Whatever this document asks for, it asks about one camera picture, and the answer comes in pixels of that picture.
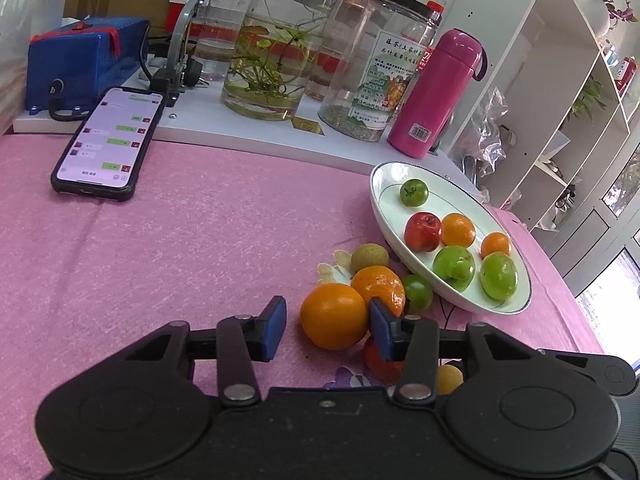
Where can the green tomato with stem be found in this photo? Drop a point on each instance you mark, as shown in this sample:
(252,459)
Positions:
(413,192)

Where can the smooth orange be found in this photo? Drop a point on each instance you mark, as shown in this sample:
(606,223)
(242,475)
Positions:
(334,316)
(496,245)

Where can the white shelf unit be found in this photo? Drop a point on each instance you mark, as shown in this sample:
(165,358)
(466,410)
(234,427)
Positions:
(550,110)

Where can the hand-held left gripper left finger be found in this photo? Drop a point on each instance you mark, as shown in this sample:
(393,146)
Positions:
(274,327)

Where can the small gold card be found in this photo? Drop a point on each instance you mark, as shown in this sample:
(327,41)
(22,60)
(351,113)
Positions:
(307,125)

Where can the pink floral tablecloth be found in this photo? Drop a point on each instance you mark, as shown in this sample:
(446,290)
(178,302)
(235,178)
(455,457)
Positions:
(200,250)

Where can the green potted plant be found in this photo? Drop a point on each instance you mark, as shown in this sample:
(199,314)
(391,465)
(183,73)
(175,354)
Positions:
(590,97)

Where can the bumpy mandarin orange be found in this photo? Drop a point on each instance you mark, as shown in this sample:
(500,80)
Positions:
(458,230)
(378,286)

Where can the pink thermos bottle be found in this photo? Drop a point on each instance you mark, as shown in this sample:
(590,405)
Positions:
(435,95)

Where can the black smartphone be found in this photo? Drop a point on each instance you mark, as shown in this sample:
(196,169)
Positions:
(107,142)

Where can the black power adapter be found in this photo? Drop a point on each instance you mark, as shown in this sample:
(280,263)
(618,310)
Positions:
(194,71)

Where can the crumpled clear plastic wrap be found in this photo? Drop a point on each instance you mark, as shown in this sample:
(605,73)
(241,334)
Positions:
(487,145)

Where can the blue tool case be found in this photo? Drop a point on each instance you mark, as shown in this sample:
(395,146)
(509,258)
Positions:
(82,62)

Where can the small dark green fruit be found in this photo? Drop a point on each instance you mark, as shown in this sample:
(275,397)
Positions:
(419,293)

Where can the clear plastic bag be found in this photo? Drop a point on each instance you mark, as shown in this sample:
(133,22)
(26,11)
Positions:
(25,20)

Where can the clear plastic jar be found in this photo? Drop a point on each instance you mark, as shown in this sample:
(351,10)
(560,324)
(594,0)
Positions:
(335,35)

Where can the glass vase with plant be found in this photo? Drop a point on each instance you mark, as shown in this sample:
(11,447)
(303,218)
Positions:
(270,75)

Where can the green apple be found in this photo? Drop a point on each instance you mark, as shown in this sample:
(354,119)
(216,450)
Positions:
(454,266)
(498,276)

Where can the red-capped soda bottle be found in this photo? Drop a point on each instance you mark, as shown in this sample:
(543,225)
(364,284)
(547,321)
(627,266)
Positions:
(434,10)

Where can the clear bottle with red cap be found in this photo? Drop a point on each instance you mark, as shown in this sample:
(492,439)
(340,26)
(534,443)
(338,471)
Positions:
(225,25)

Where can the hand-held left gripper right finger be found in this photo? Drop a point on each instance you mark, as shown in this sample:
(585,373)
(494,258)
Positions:
(382,327)

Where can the red apple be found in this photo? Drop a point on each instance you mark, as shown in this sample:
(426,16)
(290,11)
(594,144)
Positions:
(423,231)
(380,362)

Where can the white raised board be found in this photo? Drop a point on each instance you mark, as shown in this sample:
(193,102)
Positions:
(225,130)

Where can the white round plate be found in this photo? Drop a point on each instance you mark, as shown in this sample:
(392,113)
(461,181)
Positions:
(460,220)

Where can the clear jar with black lid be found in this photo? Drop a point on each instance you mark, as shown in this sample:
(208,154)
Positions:
(380,75)

